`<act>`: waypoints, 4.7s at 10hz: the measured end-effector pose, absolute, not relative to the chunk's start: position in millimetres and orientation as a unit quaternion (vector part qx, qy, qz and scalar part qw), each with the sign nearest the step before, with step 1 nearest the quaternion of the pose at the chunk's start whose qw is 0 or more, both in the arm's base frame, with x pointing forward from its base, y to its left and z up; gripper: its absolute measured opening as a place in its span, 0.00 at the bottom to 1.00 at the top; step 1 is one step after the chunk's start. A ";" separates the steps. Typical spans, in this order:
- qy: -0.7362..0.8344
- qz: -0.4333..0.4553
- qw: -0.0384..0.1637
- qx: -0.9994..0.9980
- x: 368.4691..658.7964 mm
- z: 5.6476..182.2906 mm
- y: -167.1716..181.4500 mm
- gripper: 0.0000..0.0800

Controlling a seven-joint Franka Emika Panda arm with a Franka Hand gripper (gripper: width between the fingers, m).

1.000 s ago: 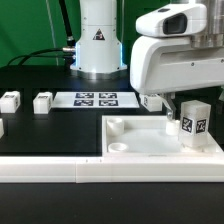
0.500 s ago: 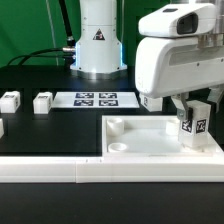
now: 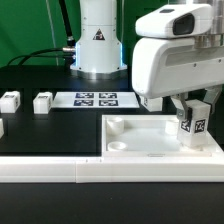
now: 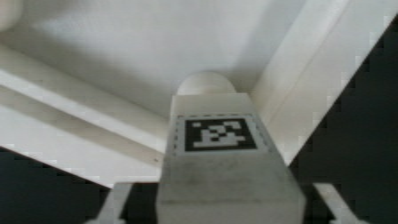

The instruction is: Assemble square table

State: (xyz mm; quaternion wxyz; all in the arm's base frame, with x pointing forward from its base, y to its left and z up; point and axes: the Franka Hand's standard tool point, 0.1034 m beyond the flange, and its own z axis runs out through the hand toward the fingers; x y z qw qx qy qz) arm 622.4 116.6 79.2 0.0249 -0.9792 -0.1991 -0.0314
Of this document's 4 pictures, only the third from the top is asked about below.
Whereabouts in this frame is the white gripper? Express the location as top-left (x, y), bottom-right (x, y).
top-left (132, 3), bottom-right (224, 120)

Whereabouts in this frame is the white square table top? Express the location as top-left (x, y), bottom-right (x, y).
top-left (101, 115), bottom-right (215, 157)

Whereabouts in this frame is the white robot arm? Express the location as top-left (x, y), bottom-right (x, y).
top-left (71, 0), bottom-right (224, 118)

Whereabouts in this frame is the white L-shaped obstacle fence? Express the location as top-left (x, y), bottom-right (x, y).
top-left (0, 137), bottom-right (224, 183)

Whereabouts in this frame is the white block at left edge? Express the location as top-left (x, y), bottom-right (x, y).
top-left (0, 118), bottom-right (4, 139)

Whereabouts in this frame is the white marker base plate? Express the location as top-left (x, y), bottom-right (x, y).
top-left (53, 92), bottom-right (139, 108)

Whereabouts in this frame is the black cable bundle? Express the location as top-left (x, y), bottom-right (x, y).
top-left (7, 0), bottom-right (77, 66)

